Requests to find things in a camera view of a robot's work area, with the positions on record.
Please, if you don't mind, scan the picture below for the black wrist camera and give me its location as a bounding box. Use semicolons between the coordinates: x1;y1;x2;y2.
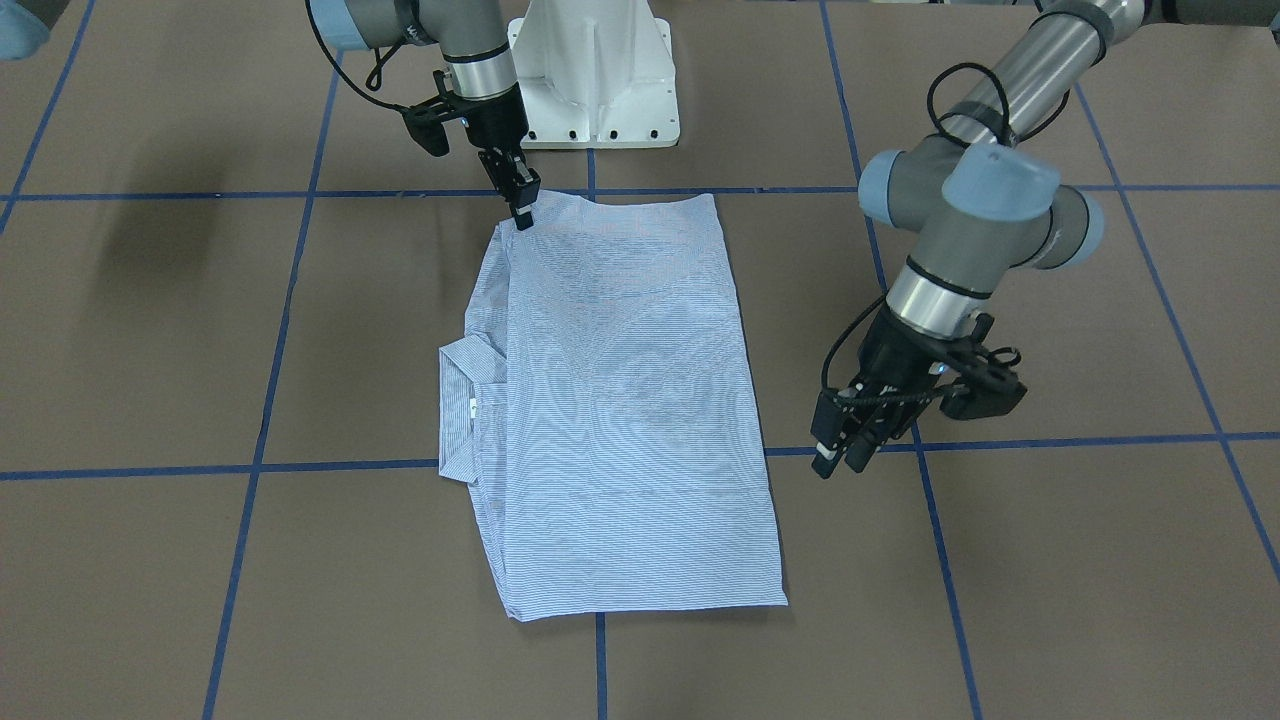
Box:
940;313;1027;421
398;70;468;158

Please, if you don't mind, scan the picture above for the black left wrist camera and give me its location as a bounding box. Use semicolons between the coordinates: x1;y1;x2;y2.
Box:
940;313;1027;421

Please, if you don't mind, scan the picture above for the light blue striped shirt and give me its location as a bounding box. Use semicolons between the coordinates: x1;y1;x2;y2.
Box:
438;191;788;623

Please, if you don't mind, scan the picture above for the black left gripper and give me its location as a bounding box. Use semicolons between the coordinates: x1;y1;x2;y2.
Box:
810;305;951;479

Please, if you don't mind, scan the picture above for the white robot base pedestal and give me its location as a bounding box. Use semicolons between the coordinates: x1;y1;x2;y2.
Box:
507;1;682;150

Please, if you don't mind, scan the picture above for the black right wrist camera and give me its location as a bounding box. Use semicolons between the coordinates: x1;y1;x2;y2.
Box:
398;70;468;158

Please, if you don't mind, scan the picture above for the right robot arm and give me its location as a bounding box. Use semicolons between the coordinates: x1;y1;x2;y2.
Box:
303;1;541;231

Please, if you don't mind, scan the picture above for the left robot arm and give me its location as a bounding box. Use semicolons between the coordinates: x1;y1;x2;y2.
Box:
812;1;1277;478

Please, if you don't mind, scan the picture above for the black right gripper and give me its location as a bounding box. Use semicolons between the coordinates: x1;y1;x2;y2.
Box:
460;85;541;231

